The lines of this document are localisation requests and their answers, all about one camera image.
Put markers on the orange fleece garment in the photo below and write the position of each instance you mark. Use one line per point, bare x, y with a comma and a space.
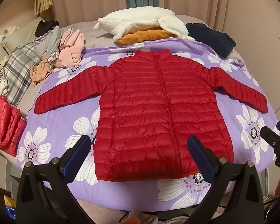
142, 36

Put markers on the folded red puffer jacket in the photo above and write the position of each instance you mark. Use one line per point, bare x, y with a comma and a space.
8, 123

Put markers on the purple floral bedsheet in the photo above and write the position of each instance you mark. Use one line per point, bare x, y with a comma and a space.
60, 119

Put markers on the pink garment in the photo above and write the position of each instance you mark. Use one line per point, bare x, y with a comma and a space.
71, 47

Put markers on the black garment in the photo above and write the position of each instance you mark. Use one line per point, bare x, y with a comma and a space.
45, 26

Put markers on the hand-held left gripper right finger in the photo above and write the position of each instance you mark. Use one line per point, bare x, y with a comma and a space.
201, 155

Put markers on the tan garment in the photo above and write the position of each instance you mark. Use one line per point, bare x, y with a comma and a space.
40, 72

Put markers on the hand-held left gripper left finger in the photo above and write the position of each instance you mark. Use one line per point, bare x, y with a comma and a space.
76, 154

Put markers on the navy garment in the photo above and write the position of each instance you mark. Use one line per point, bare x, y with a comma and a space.
212, 37

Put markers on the white fleece garment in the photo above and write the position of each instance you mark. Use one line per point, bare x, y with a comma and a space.
135, 19

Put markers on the grey plaid garment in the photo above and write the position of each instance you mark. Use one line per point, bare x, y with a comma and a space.
25, 60

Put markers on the red puffer jacket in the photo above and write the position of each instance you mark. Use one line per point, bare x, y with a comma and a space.
8, 123
144, 112

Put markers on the white plush toy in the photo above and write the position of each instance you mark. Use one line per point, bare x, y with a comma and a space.
1, 36

